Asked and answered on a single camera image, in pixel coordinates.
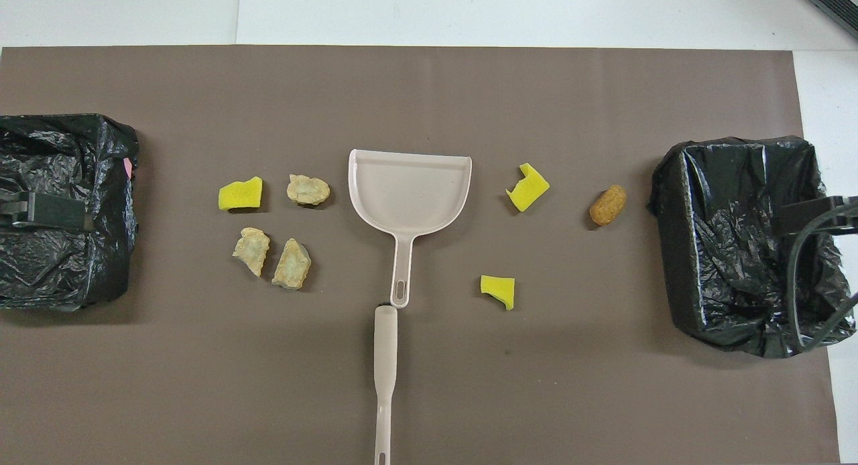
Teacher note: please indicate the beige hand brush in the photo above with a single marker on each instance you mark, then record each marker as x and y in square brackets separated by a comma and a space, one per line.
[385, 344]

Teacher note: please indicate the open black lined trash bin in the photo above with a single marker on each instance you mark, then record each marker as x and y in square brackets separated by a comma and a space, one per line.
[724, 250]

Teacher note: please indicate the small yellow sponge piece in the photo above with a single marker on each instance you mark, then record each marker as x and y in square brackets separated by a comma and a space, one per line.
[499, 287]

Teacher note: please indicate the beige plastic dustpan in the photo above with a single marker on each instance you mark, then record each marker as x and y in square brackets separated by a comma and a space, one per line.
[409, 190]

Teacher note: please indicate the beige fried food piece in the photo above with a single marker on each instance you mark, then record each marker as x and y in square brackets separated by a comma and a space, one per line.
[291, 265]
[251, 249]
[307, 190]

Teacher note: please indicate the notched yellow sponge piece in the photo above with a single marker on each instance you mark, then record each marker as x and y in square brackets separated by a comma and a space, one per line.
[526, 191]

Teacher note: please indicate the black bag covered bin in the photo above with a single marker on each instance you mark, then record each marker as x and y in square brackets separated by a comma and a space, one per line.
[67, 150]

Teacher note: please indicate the yellow sponge with green backing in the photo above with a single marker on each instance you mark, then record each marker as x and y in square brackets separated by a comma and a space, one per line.
[240, 195]

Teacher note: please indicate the brown table mat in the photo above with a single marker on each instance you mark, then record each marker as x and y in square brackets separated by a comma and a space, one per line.
[429, 90]

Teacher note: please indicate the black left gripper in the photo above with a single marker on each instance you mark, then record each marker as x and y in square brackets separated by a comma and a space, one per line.
[13, 209]

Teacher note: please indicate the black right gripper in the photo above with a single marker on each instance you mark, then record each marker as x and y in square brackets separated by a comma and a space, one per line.
[848, 204]

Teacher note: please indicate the brown fried nugget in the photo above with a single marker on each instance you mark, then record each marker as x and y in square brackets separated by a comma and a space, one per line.
[608, 206]

